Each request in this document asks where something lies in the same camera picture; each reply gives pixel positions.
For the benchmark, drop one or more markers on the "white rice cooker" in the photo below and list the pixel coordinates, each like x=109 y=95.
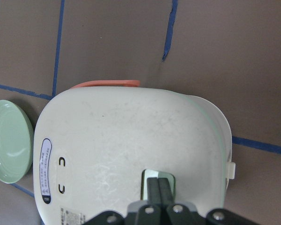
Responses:
x=92 y=145

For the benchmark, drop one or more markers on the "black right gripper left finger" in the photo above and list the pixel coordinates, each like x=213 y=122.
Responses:
x=146 y=212

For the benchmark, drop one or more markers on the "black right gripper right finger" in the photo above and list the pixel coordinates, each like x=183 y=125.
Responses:
x=176 y=213

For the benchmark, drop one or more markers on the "green plate on left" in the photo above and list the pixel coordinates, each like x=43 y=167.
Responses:
x=16 y=142

